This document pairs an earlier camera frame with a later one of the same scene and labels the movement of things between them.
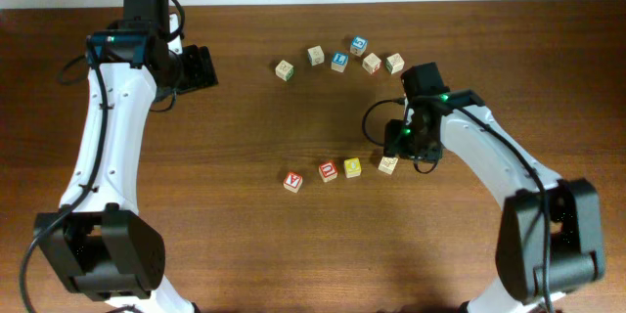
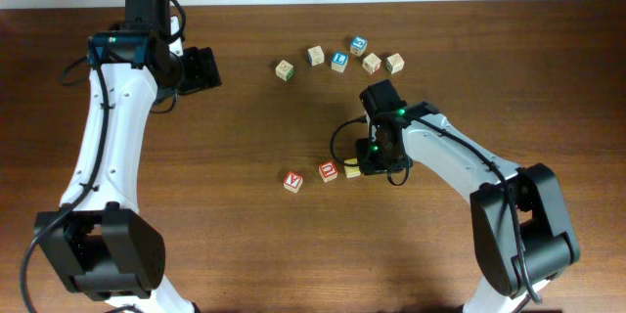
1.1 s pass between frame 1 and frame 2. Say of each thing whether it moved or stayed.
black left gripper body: stayed
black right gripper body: moved
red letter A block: stayed
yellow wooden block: stayed
